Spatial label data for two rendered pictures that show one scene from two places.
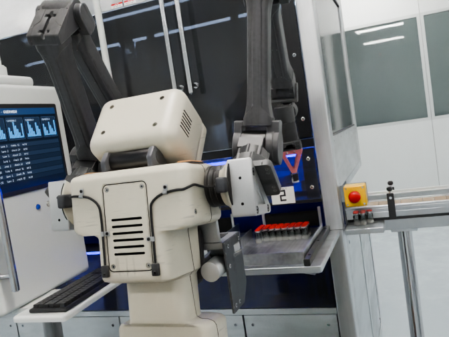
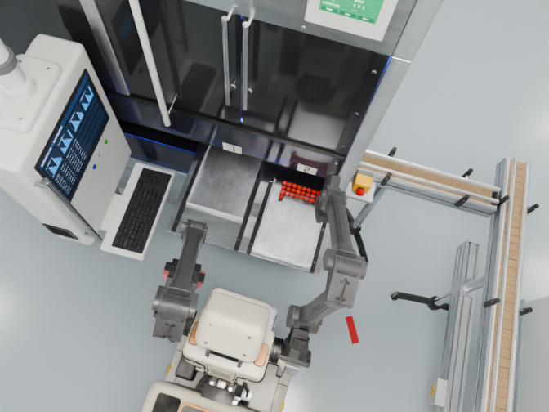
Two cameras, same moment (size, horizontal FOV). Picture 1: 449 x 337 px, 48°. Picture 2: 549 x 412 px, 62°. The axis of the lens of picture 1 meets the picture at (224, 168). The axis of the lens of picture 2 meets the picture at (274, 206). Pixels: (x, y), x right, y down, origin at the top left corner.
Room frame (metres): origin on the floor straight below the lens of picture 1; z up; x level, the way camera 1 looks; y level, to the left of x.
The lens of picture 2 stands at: (0.90, 0.14, 2.80)
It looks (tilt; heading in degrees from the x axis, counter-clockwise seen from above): 68 degrees down; 346
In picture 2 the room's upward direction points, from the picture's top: 10 degrees clockwise
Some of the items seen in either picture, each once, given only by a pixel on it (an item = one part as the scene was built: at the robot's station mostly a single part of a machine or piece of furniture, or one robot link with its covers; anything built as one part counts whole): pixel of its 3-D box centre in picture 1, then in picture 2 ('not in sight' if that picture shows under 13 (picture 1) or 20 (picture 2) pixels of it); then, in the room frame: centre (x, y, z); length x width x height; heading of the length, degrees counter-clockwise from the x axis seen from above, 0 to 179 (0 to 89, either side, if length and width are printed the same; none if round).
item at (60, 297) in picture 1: (83, 287); (142, 208); (1.71, 0.55, 0.82); 0.40 x 0.14 x 0.02; 161
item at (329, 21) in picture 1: (334, 59); not in sight; (2.18, -0.54, 1.51); 0.85 x 0.01 x 0.59; 160
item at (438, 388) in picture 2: not in sight; (437, 392); (0.83, -0.79, 0.50); 0.12 x 0.05 x 0.09; 160
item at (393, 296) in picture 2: not in sight; (432, 304); (1.30, -1.03, 0.07); 0.50 x 0.08 x 0.14; 70
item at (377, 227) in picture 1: (365, 226); (360, 186); (1.75, -0.46, 0.87); 0.14 x 0.13 x 0.02; 160
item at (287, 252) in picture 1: (274, 244); (292, 221); (1.59, -0.12, 0.90); 0.34 x 0.26 x 0.04; 159
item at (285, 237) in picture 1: (281, 233); (298, 199); (1.69, -0.16, 0.91); 0.18 x 0.02 x 0.05; 69
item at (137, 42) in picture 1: (132, 85); (176, 60); (1.98, 0.30, 1.51); 0.47 x 0.01 x 0.59; 70
